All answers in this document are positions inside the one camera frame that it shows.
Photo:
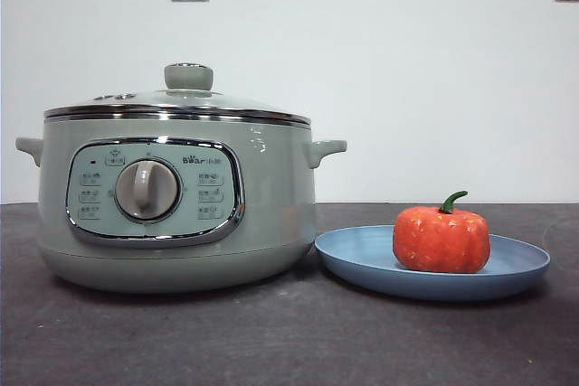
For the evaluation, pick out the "blue round plate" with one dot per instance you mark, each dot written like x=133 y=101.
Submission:
x=357 y=259

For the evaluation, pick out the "orange toy pumpkin green stem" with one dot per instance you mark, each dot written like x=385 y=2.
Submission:
x=439 y=241

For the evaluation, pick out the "glass lid with green knob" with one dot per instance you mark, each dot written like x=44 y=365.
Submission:
x=187 y=76

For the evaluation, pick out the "pale green electric steamer pot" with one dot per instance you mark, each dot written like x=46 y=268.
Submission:
x=271 y=205

